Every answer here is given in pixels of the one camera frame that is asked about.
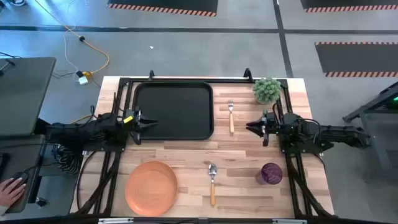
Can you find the dark grey desk shelf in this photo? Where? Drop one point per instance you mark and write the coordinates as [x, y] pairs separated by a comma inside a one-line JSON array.
[[18, 152]]

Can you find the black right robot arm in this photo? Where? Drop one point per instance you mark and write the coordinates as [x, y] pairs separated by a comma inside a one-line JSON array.
[[335, 133]]

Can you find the white power adapter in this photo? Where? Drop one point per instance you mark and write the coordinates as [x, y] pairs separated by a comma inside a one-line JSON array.
[[83, 80]]

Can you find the orange plate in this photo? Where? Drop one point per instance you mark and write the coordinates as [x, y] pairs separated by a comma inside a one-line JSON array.
[[151, 188]]

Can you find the grey metal cart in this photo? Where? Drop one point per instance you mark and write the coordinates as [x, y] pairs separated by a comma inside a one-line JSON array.
[[379, 130]]

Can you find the black metal table frame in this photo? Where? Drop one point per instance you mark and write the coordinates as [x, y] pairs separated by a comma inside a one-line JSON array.
[[230, 80]]

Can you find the dark grey desk top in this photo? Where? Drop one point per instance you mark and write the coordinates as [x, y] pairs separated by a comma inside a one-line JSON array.
[[25, 93]]

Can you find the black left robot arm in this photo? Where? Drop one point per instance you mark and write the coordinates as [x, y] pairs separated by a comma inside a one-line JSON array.
[[81, 132]]

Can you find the black computer mouse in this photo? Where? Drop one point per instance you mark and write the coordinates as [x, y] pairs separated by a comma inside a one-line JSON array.
[[22, 177]]

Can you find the black mat with striped edge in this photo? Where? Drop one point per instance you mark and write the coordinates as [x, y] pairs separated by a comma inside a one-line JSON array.
[[161, 4], [357, 57], [348, 3]]

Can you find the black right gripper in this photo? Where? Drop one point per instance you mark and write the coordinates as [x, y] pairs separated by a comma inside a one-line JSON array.
[[270, 124]]

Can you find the black desk caster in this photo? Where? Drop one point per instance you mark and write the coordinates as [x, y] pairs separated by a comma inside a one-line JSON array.
[[41, 202]]

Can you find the purple cup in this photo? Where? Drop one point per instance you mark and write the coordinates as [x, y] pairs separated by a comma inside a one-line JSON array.
[[270, 173]]

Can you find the green potted plant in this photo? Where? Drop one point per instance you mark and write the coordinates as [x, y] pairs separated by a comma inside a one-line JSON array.
[[266, 90]]

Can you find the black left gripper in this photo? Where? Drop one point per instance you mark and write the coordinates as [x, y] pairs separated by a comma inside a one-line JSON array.
[[133, 119]]

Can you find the black plastic tray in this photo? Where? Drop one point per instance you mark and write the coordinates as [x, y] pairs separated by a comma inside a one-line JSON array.
[[180, 109]]

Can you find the person's hand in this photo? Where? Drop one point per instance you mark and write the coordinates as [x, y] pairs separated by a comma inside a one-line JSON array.
[[11, 193]]

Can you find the silver metal bracket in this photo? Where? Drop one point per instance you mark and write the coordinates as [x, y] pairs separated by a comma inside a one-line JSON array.
[[116, 221], [289, 221]]

